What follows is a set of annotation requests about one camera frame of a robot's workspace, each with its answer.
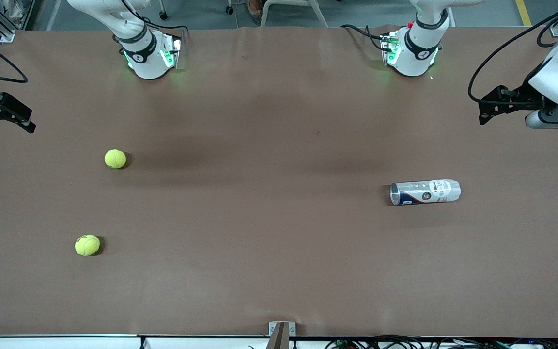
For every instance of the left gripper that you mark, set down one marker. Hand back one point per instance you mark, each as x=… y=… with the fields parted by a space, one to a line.
x=522 y=96

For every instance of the plain yellow tennis ball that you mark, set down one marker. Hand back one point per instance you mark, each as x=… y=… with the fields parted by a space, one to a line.
x=115 y=158

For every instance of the clear printed tennis ball can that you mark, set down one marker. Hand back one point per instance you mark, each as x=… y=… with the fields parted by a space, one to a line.
x=426 y=192

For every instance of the yellow tennis ball black logo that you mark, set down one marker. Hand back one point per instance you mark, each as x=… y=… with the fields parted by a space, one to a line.
x=87 y=245

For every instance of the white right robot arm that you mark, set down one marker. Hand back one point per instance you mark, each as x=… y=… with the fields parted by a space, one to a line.
x=146 y=58

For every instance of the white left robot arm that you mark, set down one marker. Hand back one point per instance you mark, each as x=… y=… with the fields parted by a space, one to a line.
x=414 y=53

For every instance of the metal base box green light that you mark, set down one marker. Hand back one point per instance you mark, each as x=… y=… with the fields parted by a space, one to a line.
x=389 y=48
x=172 y=53

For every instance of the black caster wheel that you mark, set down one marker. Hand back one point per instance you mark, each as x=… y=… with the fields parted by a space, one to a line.
x=163 y=15
x=229 y=9

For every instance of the brown table cover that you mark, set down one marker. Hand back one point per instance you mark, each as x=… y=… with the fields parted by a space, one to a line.
x=279 y=242

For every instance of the brown wooden beam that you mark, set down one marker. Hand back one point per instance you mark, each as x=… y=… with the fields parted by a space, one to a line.
x=279 y=339

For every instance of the white table edge rail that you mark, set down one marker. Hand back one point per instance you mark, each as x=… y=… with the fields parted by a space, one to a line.
x=66 y=343

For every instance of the white stool frame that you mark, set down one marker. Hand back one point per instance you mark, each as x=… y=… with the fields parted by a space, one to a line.
x=286 y=3

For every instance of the grey metal bracket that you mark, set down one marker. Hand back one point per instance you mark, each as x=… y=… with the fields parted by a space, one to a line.
x=292 y=329

